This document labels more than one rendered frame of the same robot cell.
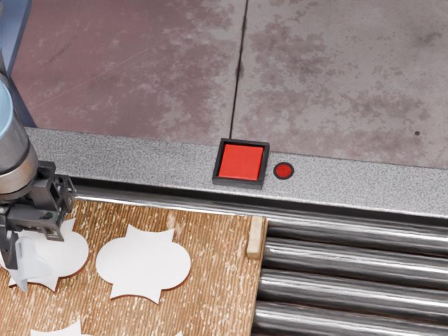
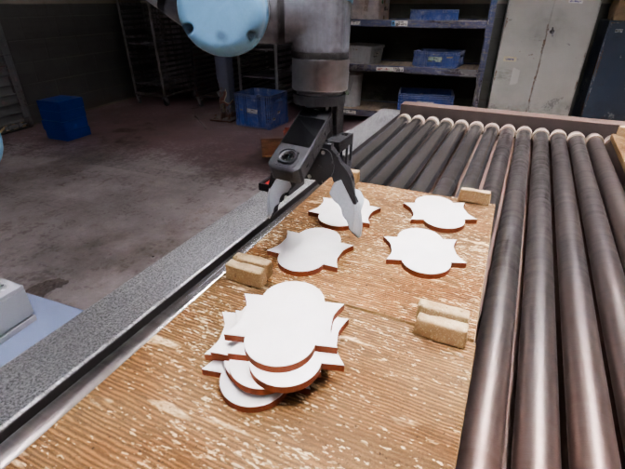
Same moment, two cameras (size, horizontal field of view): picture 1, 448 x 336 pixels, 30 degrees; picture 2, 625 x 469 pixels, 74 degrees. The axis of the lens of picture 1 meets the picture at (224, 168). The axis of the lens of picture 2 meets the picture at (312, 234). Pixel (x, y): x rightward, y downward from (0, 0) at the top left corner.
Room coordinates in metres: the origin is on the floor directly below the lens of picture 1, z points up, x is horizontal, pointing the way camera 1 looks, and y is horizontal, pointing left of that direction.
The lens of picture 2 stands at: (0.55, 0.84, 1.28)
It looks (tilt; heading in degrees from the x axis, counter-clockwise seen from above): 29 degrees down; 275
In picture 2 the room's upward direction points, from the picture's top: straight up
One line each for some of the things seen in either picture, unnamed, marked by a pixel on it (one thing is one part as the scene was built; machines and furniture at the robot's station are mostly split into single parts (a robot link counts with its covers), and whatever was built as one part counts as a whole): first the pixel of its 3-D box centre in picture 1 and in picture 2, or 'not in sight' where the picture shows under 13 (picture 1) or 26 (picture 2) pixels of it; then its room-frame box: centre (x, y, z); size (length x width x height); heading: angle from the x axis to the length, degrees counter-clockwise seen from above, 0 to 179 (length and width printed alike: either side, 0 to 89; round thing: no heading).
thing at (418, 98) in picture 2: not in sight; (424, 100); (-0.35, -4.30, 0.25); 0.62 x 0.42 x 0.22; 171
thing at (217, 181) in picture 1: (241, 163); (282, 183); (0.69, -0.03, 0.92); 0.08 x 0.08 x 0.02; 69
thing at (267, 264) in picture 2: not in sight; (252, 265); (0.68, 0.34, 0.95); 0.06 x 0.02 x 0.03; 161
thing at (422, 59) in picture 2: not in sight; (438, 58); (-0.44, -4.28, 0.72); 0.50 x 0.38 x 0.16; 157
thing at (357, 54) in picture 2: not in sight; (361, 53); (0.42, -4.49, 0.74); 0.44 x 0.36 x 0.20; 150
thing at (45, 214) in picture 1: (28, 194); (320, 135); (0.59, 0.25, 1.11); 0.09 x 0.08 x 0.12; 71
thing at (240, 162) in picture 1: (241, 164); not in sight; (0.69, -0.03, 0.92); 0.06 x 0.06 x 0.01; 69
